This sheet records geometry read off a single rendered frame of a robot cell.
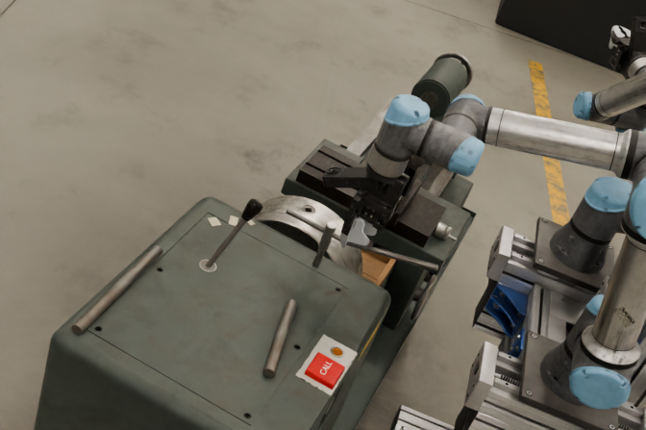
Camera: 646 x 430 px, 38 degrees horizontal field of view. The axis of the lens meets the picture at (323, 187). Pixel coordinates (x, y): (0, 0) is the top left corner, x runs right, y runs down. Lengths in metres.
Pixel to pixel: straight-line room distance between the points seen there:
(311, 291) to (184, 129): 2.69
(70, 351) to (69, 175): 2.44
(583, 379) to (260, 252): 0.70
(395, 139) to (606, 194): 0.84
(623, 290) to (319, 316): 0.59
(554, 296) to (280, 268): 0.88
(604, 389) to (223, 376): 0.74
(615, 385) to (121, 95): 3.26
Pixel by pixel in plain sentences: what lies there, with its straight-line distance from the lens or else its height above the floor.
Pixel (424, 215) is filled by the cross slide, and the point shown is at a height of 0.97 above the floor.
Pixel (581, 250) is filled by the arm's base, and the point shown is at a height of 1.22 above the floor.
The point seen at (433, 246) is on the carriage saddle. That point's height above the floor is 0.92.
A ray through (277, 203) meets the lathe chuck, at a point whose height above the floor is 1.21.
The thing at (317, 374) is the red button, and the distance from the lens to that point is 1.79.
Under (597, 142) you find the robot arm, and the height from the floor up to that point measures 1.74.
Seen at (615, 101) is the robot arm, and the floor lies 1.55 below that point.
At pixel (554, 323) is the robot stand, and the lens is 2.50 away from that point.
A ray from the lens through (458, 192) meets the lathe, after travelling 3.54.
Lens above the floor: 2.53
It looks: 34 degrees down
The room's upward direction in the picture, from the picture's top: 21 degrees clockwise
